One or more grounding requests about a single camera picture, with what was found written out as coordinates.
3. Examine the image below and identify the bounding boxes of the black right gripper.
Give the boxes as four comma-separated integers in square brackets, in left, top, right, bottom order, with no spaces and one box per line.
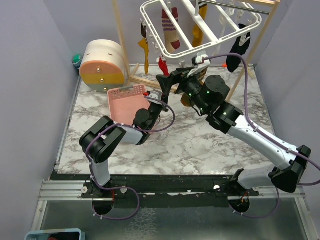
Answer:
[155,67,209,114]

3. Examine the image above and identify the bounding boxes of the red sock white pattern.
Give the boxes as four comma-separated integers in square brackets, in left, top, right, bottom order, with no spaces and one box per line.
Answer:
[158,57,170,76]

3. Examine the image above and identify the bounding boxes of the green striped sock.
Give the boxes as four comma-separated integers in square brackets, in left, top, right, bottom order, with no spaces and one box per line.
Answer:
[180,67,208,108]

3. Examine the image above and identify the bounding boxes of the mustard sock striped cuff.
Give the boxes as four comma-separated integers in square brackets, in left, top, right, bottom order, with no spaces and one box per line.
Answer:
[192,2,208,48]

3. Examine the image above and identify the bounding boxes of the white plastic clip hanger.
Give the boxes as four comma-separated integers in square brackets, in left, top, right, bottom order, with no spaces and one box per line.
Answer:
[139,0,263,60]

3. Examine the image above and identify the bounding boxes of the black sock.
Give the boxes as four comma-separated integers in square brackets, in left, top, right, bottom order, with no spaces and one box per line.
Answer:
[225,32,251,73]

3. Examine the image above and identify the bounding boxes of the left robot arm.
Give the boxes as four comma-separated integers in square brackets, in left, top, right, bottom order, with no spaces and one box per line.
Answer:
[79,101,172,198]

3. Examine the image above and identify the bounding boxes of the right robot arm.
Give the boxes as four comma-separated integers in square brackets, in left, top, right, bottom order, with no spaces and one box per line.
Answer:
[156,68,311,196]

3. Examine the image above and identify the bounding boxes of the pink perforated plastic basket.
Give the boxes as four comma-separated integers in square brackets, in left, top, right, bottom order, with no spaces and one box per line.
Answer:
[107,84,150,125]

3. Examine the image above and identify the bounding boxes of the maroon cream striped sock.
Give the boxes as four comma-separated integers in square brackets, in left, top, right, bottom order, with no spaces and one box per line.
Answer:
[161,9,180,54]

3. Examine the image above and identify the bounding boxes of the mustard yellow sock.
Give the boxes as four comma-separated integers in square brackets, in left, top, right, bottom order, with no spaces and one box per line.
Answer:
[138,23,149,75]

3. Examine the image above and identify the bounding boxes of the round pastel drawer cabinet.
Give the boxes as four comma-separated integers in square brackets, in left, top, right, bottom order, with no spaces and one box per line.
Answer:
[79,39,126,93]

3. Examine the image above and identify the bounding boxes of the blue storage bin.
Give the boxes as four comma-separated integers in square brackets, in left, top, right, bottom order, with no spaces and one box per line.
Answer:
[24,228,86,240]

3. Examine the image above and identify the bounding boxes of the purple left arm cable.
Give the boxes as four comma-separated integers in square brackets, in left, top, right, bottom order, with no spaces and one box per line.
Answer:
[84,96,176,221]

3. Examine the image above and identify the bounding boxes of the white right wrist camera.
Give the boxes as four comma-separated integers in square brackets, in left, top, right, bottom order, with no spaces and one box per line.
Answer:
[187,51,211,77]

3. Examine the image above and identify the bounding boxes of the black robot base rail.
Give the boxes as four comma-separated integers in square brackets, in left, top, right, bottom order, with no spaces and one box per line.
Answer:
[50,172,259,209]

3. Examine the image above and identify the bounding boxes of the wooden clothes rack frame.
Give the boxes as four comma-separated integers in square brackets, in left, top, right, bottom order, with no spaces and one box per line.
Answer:
[111,0,281,103]

